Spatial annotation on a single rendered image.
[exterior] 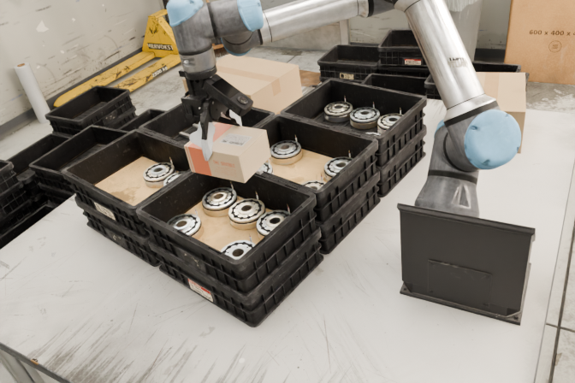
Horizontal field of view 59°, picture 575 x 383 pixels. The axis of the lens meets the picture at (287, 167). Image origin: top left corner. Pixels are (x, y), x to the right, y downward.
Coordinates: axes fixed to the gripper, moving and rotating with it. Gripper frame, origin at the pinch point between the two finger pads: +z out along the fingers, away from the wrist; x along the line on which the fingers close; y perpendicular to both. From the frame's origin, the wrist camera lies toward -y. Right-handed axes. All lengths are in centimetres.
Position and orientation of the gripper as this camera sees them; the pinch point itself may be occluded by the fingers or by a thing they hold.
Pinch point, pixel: (227, 145)
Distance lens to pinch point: 124.4
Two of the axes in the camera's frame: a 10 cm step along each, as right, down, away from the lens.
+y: -8.6, -1.6, 4.8
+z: 1.5, 8.3, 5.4
